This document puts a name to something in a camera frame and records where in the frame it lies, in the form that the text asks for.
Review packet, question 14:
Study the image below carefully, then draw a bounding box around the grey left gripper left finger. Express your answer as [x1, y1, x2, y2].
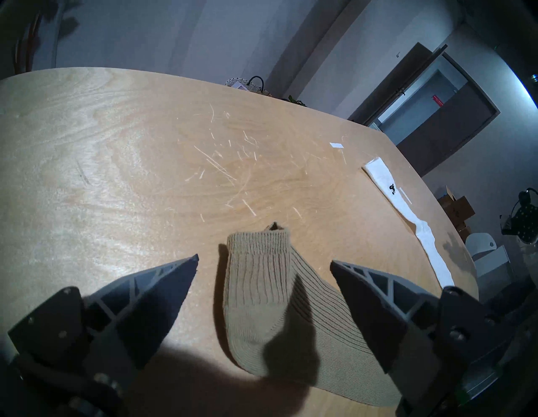
[8, 254, 199, 387]

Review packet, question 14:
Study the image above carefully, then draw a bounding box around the black dotted round object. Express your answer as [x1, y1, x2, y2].
[500, 188, 538, 244]

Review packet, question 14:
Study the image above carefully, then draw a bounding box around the white plastic chair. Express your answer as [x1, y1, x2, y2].
[464, 232, 511, 278]

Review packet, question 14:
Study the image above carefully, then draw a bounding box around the dark brown open door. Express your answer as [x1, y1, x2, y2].
[348, 42, 448, 127]

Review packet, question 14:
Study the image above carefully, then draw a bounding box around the woven basket with black handles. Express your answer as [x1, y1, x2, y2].
[226, 76, 274, 98]

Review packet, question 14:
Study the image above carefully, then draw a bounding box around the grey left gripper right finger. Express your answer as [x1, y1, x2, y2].
[330, 260, 516, 414]

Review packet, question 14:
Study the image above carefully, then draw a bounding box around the olive green ribbed sock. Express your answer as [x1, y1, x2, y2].
[223, 223, 404, 407]

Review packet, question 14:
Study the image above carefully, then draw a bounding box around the white sock with black logo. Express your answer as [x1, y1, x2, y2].
[362, 157, 456, 290]

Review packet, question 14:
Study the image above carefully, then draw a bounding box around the tall potted leafy plant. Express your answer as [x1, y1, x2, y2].
[13, 0, 80, 74]

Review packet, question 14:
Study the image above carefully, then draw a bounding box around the dark door with red sign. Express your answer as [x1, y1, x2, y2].
[396, 82, 501, 177]

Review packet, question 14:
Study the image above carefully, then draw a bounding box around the brown cardboard box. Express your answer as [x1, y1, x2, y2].
[437, 185, 476, 242]

